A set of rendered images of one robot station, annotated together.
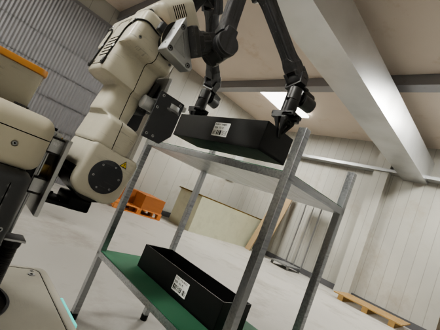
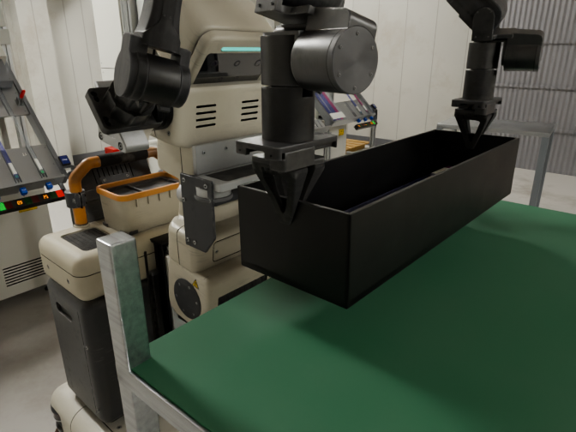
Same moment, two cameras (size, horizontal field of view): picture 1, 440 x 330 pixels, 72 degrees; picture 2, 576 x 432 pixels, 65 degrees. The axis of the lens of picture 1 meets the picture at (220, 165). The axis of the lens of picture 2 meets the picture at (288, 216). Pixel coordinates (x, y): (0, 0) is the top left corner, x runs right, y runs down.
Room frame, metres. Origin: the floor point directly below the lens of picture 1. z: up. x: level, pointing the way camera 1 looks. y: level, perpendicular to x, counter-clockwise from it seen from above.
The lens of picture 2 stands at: (1.06, -0.65, 1.28)
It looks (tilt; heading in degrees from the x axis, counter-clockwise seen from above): 20 degrees down; 83
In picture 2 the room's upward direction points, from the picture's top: straight up
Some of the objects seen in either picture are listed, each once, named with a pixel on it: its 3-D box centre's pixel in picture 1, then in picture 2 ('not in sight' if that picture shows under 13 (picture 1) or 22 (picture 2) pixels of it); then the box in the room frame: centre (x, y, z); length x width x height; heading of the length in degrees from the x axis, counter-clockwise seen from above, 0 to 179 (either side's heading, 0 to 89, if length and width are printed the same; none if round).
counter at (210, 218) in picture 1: (218, 219); not in sight; (7.53, -0.47, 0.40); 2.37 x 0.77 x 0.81; 133
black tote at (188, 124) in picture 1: (226, 136); (405, 190); (1.33, 0.02, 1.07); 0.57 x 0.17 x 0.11; 41
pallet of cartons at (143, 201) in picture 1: (133, 200); not in sight; (6.17, 1.32, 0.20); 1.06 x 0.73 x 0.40; 133
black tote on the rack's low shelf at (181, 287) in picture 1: (188, 283); not in sight; (1.40, -0.07, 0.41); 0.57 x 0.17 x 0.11; 43
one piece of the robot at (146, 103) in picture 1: (146, 109); (240, 187); (1.07, 0.32, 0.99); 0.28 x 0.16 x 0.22; 41
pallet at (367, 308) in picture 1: (370, 310); not in sight; (5.49, -3.42, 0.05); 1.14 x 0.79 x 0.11; 43
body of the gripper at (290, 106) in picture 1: (288, 109); (288, 120); (1.12, -0.16, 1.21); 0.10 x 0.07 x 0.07; 41
